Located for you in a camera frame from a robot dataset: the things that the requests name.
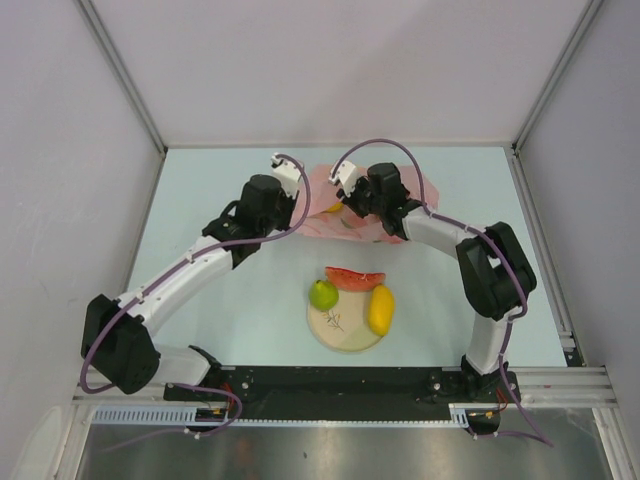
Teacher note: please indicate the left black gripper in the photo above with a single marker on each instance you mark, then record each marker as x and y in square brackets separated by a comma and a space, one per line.
[288, 203]

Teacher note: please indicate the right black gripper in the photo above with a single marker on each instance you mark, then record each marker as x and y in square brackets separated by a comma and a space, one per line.
[362, 182]

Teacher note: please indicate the yellow fake lemon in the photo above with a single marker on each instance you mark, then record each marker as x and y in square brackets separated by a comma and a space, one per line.
[334, 208]

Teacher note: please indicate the pink plastic bag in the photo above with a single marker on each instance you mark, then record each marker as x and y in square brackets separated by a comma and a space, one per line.
[344, 224]

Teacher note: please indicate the red watermelon slice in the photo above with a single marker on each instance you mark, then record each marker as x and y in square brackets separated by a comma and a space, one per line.
[353, 281]

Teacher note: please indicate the green fake pear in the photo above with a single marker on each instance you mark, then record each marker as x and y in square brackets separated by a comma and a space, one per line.
[323, 295]

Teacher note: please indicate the yellow fake mango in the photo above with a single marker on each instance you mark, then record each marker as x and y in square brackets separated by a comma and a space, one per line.
[381, 310]

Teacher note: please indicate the round cream plate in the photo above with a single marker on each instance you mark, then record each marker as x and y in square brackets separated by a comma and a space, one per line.
[345, 327]

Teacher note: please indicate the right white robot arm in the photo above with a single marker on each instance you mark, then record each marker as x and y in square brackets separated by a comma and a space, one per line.
[496, 275]

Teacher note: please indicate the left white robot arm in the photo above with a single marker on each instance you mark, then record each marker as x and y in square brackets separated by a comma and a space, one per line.
[118, 348]

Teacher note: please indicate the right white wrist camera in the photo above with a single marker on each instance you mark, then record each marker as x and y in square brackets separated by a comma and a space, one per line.
[345, 175]

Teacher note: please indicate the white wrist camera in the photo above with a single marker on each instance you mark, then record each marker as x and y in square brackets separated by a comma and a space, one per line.
[289, 172]
[345, 175]

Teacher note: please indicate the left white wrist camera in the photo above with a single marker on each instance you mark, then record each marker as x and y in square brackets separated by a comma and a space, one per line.
[289, 172]

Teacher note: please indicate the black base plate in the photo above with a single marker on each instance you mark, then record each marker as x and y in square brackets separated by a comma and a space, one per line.
[359, 394]

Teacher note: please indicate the white slotted cable duct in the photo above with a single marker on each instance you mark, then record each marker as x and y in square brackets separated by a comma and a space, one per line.
[183, 417]

